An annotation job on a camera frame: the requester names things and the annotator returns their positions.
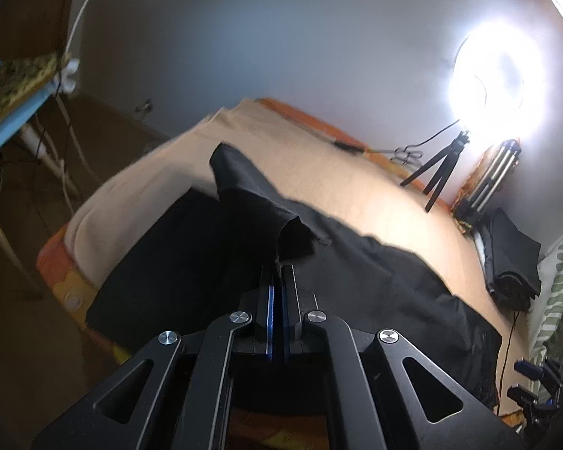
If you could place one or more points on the black cloth pile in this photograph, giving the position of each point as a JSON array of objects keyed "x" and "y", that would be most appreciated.
[{"x": 511, "y": 248}]

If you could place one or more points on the beige blanket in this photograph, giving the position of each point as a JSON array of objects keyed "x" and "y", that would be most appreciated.
[{"x": 356, "y": 187}]

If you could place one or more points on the white gooseneck lamp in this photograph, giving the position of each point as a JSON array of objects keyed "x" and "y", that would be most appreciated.
[{"x": 82, "y": 9}]

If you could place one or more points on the leopard print cushion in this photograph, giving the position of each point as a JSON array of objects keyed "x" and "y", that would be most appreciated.
[{"x": 18, "y": 79}]

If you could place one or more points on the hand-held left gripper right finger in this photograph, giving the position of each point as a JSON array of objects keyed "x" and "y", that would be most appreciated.
[{"x": 286, "y": 311}]

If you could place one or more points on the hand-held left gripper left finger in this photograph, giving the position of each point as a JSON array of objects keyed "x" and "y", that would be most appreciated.
[{"x": 270, "y": 309}]

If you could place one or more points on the small black tripod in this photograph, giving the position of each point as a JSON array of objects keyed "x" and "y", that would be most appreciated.
[{"x": 443, "y": 168}]

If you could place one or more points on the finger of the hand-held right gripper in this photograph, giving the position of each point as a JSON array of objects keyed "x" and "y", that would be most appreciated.
[
  {"x": 521, "y": 396},
  {"x": 525, "y": 366}
]

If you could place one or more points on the silver folded tripod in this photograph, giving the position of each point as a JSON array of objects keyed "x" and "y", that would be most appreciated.
[{"x": 492, "y": 173}]

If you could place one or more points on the black pants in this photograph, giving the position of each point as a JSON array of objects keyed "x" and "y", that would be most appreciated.
[{"x": 356, "y": 267}]

